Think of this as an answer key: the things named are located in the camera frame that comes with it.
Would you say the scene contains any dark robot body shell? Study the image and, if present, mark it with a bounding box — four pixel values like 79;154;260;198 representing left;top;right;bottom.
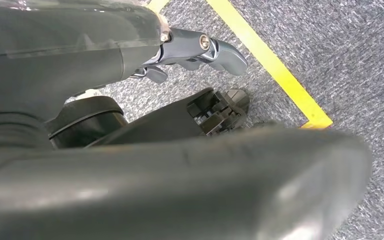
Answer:
0;127;374;240

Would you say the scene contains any black round joint housing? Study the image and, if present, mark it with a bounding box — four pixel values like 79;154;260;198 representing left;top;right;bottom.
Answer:
46;96;129;150

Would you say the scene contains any yellow floor tape square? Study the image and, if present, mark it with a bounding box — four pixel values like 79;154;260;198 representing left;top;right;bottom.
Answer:
145;0;334;130

